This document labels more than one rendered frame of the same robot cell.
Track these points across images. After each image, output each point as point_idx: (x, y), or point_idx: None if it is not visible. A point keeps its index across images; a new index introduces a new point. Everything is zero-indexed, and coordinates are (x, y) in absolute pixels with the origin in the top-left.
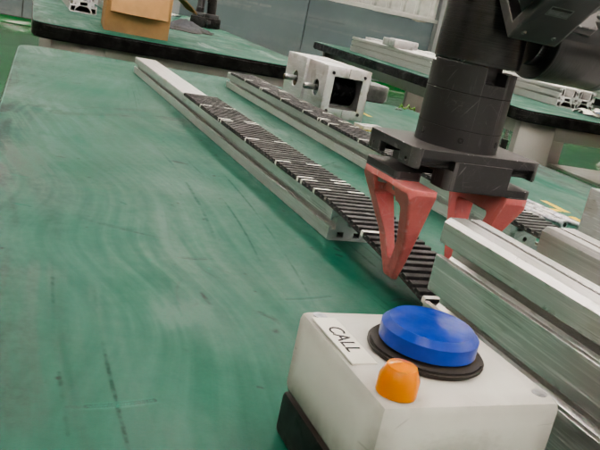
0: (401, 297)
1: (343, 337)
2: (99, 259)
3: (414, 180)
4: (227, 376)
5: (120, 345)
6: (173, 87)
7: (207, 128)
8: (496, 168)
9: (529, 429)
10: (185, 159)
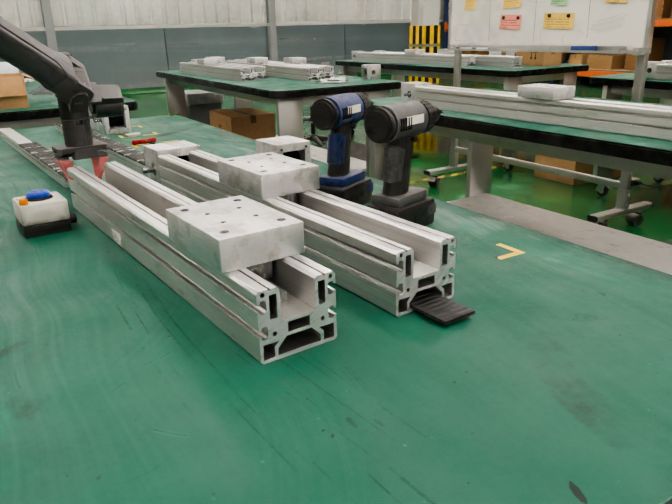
0: None
1: (18, 199)
2: None
3: (66, 159)
4: (8, 223)
5: None
6: (15, 141)
7: (30, 158)
8: (90, 149)
9: (60, 206)
10: (15, 174)
